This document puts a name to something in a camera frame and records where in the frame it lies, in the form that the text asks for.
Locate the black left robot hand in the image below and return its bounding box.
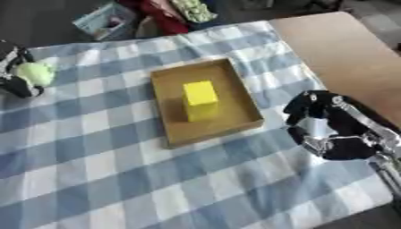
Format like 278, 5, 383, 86
0, 44, 47, 98

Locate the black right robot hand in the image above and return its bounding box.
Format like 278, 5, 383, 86
282, 89, 401, 162

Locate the light green soft ball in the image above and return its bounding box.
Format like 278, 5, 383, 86
13, 61, 58, 88

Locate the pale blue open box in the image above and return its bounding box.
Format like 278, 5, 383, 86
70, 2, 140, 41

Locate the tan cardboard box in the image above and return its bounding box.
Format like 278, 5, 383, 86
149, 56, 267, 149

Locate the yellow rectangular block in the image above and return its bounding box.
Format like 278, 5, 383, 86
182, 80, 221, 123

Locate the red fabric bundle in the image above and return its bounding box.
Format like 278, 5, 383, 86
115, 0, 192, 36

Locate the green white patterned cloth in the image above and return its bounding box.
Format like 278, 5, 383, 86
170, 0, 219, 24

